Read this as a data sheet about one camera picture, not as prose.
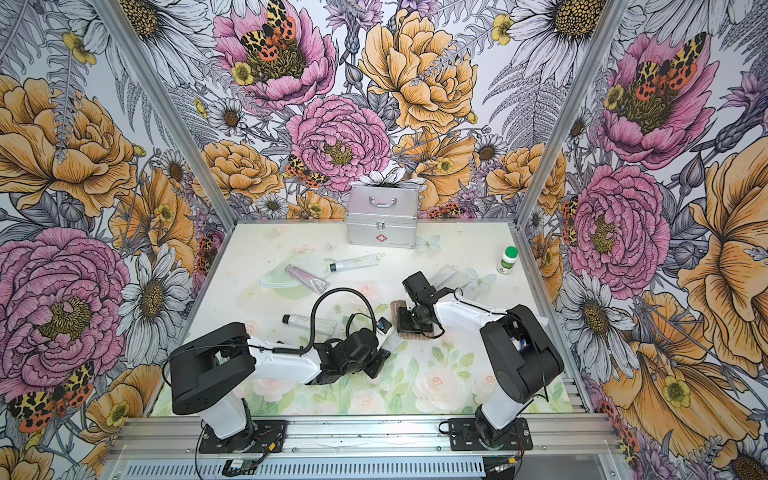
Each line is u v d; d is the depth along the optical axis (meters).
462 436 0.74
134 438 0.78
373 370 0.78
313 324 0.69
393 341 0.88
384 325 0.78
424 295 0.74
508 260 1.01
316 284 1.02
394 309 0.94
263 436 0.74
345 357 0.67
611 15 0.72
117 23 0.72
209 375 0.46
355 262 1.08
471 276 1.06
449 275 1.05
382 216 1.09
